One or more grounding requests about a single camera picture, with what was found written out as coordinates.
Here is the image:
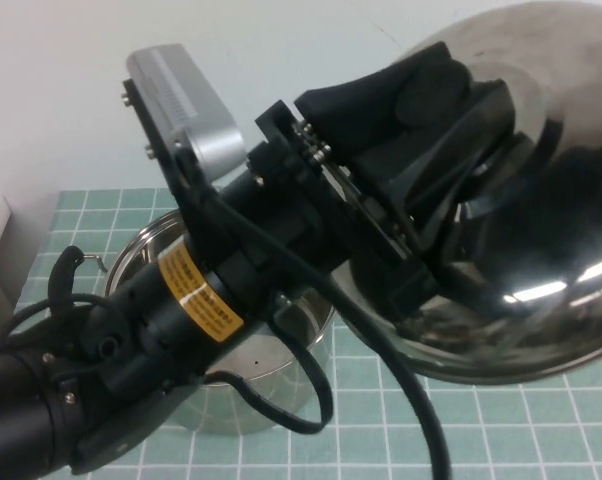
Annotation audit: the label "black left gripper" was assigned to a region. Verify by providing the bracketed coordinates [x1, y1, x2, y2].
[200, 41, 520, 322]

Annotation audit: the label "steel pot lid black knob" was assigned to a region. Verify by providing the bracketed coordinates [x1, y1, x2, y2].
[338, 0, 602, 387]

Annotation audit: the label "green tile pattern tablecloth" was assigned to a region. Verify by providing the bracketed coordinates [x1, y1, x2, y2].
[0, 187, 602, 480]

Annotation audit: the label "thick black cable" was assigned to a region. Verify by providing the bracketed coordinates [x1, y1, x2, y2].
[178, 149, 455, 480]

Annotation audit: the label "stainless steel pot black handles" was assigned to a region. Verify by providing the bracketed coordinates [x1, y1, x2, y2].
[48, 207, 340, 437]

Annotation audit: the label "thin black cable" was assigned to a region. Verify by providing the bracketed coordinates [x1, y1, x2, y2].
[0, 289, 335, 439]

